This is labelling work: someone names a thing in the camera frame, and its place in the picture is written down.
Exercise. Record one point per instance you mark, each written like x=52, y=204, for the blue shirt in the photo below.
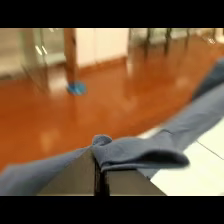
x=186, y=126

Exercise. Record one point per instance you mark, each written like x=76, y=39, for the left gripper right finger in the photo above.
x=128, y=183

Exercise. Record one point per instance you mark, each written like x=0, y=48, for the person's legs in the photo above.
x=72, y=63

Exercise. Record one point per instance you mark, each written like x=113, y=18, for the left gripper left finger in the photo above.
x=78, y=178

